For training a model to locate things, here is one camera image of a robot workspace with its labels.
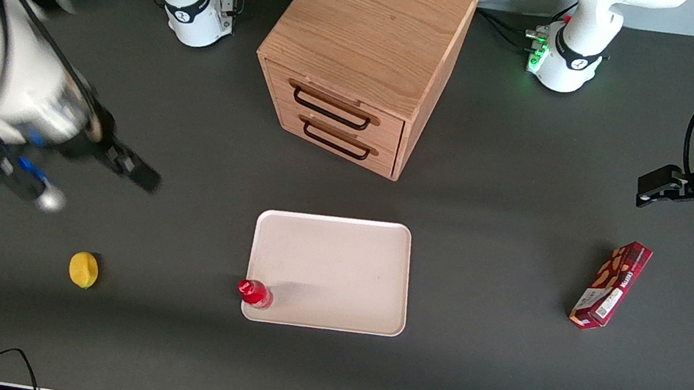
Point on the red coke bottle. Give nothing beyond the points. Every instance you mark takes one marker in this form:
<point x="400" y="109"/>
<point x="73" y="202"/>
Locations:
<point x="254" y="293"/>

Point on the wooden drawer front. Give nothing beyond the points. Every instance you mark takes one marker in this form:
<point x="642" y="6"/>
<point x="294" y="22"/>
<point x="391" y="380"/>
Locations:
<point x="383" y="162"/>
<point x="387" y="133"/>

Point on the white rectangular tray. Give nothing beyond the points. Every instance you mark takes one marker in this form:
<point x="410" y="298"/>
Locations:
<point x="329" y="268"/>

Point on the wooden drawer cabinet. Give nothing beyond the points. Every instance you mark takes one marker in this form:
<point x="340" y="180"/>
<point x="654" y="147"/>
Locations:
<point x="372" y="27"/>

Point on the yellow lemon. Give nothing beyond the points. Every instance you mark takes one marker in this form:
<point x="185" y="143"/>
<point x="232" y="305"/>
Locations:
<point x="83" y="270"/>

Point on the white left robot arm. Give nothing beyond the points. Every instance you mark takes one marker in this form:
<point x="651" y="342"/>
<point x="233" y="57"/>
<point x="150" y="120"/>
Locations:
<point x="586" y="24"/>

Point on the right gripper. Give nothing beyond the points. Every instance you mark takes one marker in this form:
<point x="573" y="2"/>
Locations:
<point x="99" y="142"/>

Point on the red snack box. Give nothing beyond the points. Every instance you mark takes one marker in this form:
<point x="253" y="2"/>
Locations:
<point x="612" y="286"/>

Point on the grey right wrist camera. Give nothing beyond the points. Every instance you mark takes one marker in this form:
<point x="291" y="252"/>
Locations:
<point x="14" y="169"/>

